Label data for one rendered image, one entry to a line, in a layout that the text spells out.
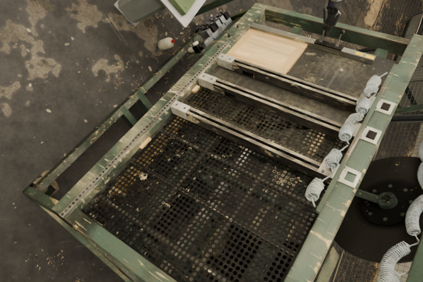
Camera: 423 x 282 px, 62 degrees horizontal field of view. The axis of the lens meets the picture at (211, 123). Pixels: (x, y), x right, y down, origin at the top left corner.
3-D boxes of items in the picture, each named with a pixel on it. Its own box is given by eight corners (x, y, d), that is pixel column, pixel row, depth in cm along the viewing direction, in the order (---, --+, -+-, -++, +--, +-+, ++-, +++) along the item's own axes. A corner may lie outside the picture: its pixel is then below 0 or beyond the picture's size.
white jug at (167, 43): (162, 38, 331) (174, 33, 316) (168, 46, 335) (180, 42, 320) (155, 43, 326) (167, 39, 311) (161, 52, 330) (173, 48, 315)
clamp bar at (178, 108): (179, 105, 236) (172, 78, 218) (358, 184, 182) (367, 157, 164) (170, 115, 231) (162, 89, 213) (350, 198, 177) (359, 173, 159)
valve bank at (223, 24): (213, 10, 296) (231, 2, 278) (221, 24, 302) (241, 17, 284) (176, 44, 272) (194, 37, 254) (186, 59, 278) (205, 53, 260)
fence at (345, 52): (253, 26, 283) (253, 22, 280) (374, 60, 240) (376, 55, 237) (250, 30, 280) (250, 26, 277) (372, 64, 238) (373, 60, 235)
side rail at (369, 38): (268, 16, 299) (268, 5, 291) (406, 52, 250) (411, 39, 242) (265, 20, 296) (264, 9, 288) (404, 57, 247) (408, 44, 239)
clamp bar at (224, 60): (223, 58, 261) (219, 31, 243) (391, 115, 208) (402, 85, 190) (216, 67, 256) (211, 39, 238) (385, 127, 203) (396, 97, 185)
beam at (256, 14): (256, 13, 305) (255, 2, 296) (269, 16, 299) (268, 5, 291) (59, 218, 199) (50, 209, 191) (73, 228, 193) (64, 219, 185)
